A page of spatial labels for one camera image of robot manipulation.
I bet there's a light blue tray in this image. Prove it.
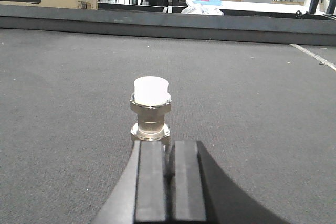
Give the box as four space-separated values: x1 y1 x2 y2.
192 0 222 6

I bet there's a dark grey conveyor belt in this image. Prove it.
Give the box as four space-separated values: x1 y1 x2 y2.
1 29 335 223

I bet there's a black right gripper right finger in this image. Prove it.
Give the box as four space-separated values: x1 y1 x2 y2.
170 141 285 223

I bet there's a white table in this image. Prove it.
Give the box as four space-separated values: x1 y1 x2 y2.
185 0 326 15

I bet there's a clear plastic bag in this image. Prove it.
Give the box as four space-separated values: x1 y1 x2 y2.
181 4 224 16

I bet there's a metal valve with white cap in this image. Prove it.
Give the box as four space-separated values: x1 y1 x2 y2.
130 76 171 146

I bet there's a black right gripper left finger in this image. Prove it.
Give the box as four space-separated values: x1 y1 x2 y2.
93 141 167 223

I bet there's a black conveyor side rail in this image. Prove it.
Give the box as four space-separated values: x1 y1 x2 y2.
1 5 335 46

